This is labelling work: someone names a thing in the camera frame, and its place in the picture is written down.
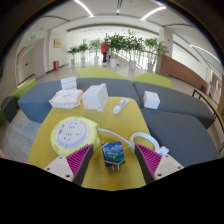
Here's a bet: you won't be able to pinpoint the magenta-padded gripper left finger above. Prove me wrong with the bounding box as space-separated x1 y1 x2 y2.
43 143 95 187

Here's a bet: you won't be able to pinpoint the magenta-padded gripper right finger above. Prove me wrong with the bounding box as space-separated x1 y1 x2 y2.
133 143 184 185

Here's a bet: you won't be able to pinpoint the dark blue-labelled charger block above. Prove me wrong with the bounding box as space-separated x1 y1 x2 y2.
101 141 127 172

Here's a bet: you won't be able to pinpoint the round yellow-green power strip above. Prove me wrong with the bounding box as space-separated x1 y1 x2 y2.
49 115 102 158

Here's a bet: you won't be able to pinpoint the small white cube box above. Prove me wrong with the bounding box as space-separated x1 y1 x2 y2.
142 90 161 110

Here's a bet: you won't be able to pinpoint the small white tube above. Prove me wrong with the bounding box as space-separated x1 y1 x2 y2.
112 97 131 115

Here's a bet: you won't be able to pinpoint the large white box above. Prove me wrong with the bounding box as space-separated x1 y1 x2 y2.
81 83 109 112

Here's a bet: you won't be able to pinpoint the long grey ottoman sofa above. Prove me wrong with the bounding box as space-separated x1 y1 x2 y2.
17 78 141 124

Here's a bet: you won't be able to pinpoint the stacked white packs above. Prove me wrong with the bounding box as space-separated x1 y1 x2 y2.
60 76 78 91

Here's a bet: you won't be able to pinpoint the green ottoman sofa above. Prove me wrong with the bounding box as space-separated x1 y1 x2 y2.
129 72 173 89
76 66 128 80

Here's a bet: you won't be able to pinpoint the dark grey cube stool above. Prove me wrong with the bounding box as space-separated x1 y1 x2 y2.
0 95 19 123

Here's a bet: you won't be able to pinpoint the green bench seat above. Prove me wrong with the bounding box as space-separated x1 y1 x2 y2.
0 78 37 126

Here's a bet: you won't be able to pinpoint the person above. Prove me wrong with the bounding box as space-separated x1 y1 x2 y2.
100 38 110 64

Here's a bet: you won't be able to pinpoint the group of potted plants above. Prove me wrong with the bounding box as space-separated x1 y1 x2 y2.
66 29 169 73

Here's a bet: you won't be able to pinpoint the ceiling strip lights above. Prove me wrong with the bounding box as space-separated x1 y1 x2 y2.
73 0 223 64

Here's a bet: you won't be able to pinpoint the white power strip cable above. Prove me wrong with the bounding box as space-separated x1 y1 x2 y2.
96 127 170 157

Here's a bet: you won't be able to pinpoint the wooden bench with black frame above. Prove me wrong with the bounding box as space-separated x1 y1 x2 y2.
192 85 224 134

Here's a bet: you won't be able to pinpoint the framed wall picture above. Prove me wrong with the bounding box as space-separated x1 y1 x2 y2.
53 38 63 49

